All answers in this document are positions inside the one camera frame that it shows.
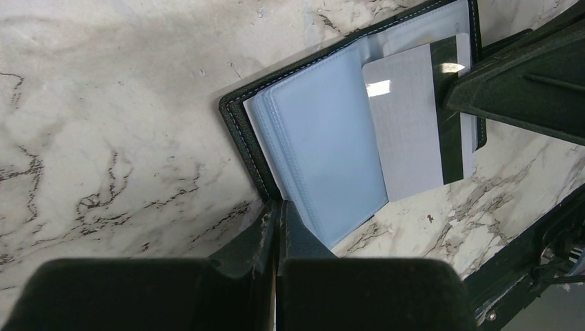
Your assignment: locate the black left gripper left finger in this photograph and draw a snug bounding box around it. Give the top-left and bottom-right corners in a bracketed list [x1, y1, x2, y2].
[4, 202, 277, 330]

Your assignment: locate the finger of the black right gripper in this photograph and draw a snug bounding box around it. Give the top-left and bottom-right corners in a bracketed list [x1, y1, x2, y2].
[444, 21, 584, 146]

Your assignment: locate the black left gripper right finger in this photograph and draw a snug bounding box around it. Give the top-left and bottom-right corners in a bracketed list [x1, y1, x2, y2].
[277, 201, 477, 330]

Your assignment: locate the black leather card holder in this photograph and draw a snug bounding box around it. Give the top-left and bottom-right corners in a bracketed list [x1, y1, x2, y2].
[219, 1, 487, 248]

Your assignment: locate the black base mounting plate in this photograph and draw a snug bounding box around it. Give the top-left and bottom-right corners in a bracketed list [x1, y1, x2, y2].
[464, 186, 584, 330]

